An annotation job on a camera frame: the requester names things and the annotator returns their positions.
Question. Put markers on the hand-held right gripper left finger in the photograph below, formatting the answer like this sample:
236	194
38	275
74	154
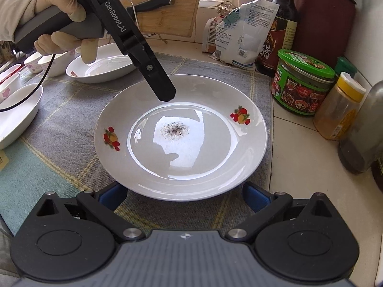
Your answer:
112	195

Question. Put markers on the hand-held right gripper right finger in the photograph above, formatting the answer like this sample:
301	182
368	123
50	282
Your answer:
257	197

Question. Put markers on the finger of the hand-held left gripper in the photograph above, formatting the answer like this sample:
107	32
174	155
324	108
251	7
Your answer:
155	77

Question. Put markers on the white fruit-print plate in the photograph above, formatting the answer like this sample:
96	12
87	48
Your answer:
15	116
194	143
101	68

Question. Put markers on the white pink-flower bowl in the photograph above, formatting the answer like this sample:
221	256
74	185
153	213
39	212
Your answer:
64	62
31	62
9	88

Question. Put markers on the person's left forearm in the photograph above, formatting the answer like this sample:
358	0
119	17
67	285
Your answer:
18	6

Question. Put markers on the person's left hand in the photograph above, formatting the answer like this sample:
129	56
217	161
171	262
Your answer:
68	4

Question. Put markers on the wooden cutting board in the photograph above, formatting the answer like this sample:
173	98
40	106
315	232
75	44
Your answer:
179	15

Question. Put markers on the grey checked table cloth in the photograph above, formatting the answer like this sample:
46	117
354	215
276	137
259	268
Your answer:
65	119

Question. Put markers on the white blue-print plastic bag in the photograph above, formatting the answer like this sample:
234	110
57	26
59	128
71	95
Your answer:
242	36

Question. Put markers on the green binder clip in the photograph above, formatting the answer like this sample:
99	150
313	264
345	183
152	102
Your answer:
232	18

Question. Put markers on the yellow-lid spice jar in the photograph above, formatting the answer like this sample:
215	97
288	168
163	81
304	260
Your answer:
338	110

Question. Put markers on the green-lid sauce jar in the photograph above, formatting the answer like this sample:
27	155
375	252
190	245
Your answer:
299	83

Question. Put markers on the dark round object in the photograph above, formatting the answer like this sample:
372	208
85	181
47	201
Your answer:
378	176

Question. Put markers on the translucent grey bottle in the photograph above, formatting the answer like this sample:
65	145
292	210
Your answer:
363	131

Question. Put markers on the dark vinegar bottle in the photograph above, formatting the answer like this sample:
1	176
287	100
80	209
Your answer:
282	21

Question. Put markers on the green-cap bottle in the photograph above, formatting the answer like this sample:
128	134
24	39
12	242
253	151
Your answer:
345	65

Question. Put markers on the dark red knife block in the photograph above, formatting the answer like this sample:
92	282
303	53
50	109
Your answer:
326	27

